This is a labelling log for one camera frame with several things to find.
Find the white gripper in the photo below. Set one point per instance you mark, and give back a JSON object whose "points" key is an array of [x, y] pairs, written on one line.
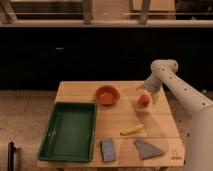
{"points": [[153, 85]]}

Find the red apple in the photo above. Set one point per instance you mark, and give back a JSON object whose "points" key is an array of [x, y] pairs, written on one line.
{"points": [[144, 100]]}

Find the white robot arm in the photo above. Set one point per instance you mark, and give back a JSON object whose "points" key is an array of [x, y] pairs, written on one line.
{"points": [[199, 148]]}

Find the green plastic tray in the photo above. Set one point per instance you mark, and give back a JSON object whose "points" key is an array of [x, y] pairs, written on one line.
{"points": [[70, 133]]}

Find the wooden table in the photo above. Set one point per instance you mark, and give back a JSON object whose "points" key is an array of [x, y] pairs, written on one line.
{"points": [[159, 129]]}

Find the orange bowl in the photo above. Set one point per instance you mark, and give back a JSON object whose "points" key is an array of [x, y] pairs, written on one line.
{"points": [[107, 95]]}

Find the blue-grey wedge cloth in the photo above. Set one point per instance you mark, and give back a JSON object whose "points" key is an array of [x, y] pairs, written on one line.
{"points": [[147, 150]]}

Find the blue sponge rectangular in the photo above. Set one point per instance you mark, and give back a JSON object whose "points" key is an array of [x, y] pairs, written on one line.
{"points": [[108, 151]]}

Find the black pole object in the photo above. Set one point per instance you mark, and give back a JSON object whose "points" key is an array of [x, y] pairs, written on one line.
{"points": [[11, 152]]}

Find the wooden railing frame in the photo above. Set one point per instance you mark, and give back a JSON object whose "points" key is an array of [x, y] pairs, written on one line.
{"points": [[107, 13]]}

